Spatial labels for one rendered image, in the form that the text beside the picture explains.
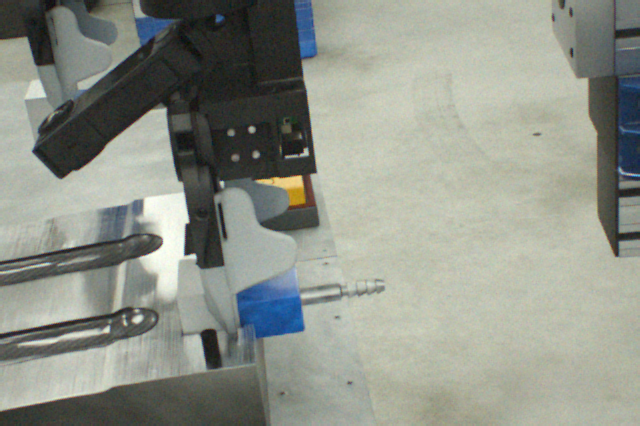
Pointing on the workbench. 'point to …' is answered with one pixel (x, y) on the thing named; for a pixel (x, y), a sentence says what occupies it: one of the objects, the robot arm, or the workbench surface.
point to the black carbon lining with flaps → (108, 253)
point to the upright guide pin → (210, 345)
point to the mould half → (148, 343)
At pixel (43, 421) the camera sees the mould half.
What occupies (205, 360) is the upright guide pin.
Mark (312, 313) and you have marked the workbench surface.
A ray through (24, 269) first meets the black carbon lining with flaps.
